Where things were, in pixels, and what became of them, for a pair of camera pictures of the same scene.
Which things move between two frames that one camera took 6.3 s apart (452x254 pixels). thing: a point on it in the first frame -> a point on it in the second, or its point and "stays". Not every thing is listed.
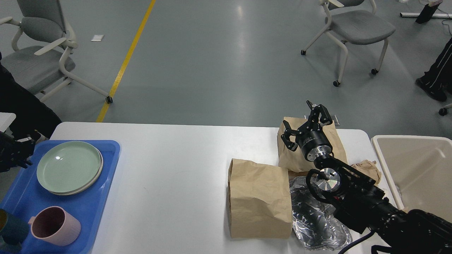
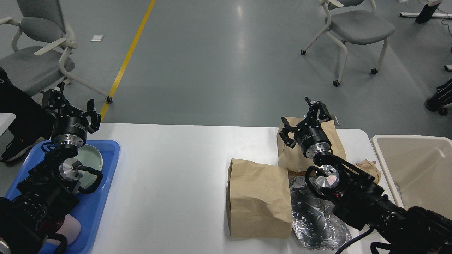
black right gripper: x=313 y=144 stays
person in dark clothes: x=31 y=113 stays
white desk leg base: x=416 y=14 stays
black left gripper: x=11 y=154 -> x=69 y=130
